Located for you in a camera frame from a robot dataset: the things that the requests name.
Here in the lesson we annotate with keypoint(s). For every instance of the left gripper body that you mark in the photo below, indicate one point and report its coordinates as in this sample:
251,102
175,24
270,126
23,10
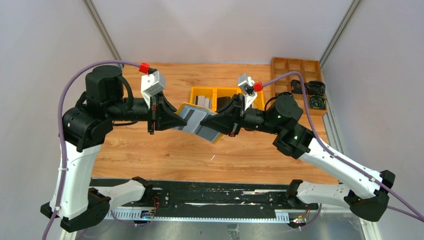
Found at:
152,113

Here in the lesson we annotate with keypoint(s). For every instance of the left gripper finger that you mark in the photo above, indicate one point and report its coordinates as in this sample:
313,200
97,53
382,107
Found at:
166,108
169,120

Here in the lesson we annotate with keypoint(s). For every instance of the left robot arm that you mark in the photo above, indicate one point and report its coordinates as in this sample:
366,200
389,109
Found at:
108,98

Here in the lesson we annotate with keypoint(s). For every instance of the grey credit card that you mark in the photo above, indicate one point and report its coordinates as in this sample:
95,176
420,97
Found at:
194,114

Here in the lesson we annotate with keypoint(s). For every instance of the grey cards in left bin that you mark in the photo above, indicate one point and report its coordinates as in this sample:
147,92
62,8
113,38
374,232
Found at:
203,101

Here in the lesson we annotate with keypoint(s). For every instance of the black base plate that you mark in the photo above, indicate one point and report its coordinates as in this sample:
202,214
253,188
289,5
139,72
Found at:
223,201

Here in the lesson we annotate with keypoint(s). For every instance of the yellow three-compartment bin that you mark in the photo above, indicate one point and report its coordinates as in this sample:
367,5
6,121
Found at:
213,93

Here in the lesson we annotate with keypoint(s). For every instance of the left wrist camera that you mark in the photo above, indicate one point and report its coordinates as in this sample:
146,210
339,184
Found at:
151,84

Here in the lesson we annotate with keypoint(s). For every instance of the wooden compartment tray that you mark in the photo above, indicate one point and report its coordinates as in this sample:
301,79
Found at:
310,71

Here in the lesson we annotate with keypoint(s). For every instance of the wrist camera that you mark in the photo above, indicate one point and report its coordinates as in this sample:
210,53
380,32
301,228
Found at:
246,85
151,84

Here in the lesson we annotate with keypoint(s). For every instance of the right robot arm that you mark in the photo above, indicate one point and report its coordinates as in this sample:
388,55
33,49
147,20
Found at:
363,191

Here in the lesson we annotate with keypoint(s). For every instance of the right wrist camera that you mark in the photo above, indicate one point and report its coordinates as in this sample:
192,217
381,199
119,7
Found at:
246,85

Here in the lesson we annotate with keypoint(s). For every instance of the aluminium frame rail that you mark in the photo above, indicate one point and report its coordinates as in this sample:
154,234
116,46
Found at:
133,221

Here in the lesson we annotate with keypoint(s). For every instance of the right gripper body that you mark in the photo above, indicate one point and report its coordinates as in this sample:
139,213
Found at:
236,116

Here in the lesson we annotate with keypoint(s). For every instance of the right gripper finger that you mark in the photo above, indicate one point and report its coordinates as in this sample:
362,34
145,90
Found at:
225,122
231,107

